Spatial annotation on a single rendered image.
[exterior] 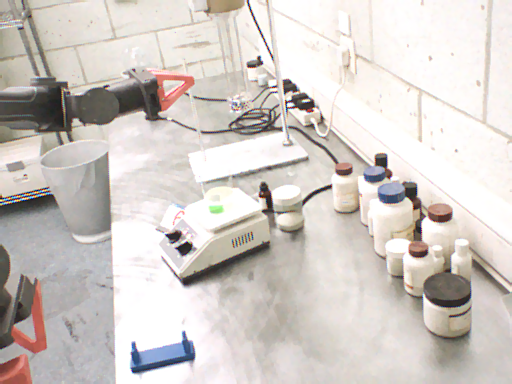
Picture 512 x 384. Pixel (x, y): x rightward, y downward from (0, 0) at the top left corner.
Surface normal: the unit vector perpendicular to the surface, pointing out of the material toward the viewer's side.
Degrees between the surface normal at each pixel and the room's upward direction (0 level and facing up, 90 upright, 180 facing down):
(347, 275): 0
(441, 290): 0
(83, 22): 90
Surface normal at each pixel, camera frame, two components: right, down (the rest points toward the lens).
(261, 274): -0.14, -0.87
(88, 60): 0.24, 0.42
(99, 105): 0.37, 0.14
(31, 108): 0.99, 0.00
